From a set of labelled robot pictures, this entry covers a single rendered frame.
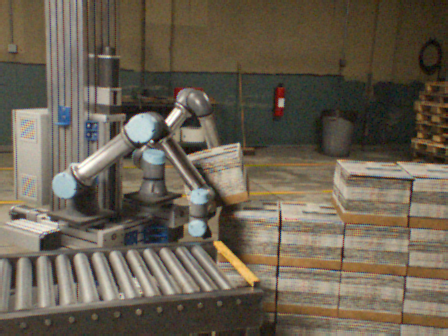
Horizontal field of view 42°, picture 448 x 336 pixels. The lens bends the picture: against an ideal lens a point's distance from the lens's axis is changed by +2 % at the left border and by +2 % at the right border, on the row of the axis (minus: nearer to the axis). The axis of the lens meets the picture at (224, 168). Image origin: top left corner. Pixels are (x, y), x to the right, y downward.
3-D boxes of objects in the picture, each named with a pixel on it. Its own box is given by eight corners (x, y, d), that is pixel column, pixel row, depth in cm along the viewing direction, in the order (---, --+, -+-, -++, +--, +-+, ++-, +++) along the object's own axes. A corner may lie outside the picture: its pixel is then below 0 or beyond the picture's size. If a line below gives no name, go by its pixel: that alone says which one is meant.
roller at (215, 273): (201, 255, 237) (201, 243, 236) (241, 303, 193) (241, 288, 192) (189, 256, 235) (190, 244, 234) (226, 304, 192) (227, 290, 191)
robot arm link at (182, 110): (134, 164, 306) (195, 85, 314) (125, 159, 319) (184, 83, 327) (151, 177, 312) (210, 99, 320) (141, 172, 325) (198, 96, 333)
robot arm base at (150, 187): (133, 194, 306) (133, 175, 304) (151, 189, 318) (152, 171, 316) (155, 198, 297) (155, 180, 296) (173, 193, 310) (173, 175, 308)
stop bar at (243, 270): (221, 245, 235) (221, 240, 235) (261, 286, 195) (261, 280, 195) (213, 245, 234) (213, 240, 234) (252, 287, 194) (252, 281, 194)
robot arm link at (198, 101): (211, 88, 307) (235, 170, 324) (202, 86, 316) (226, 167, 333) (193, 95, 302) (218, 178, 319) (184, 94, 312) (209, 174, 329)
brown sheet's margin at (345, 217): (330, 202, 301) (331, 194, 301) (387, 205, 300) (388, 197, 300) (342, 222, 264) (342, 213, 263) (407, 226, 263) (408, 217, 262)
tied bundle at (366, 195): (330, 203, 302) (334, 159, 297) (388, 206, 301) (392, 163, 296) (341, 223, 265) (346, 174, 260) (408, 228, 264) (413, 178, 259)
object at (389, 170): (336, 161, 295) (336, 159, 295) (393, 164, 294) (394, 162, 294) (347, 175, 259) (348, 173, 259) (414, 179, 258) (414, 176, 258)
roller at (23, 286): (31, 268, 216) (31, 255, 215) (32, 325, 172) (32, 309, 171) (16, 269, 214) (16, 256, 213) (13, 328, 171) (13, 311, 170)
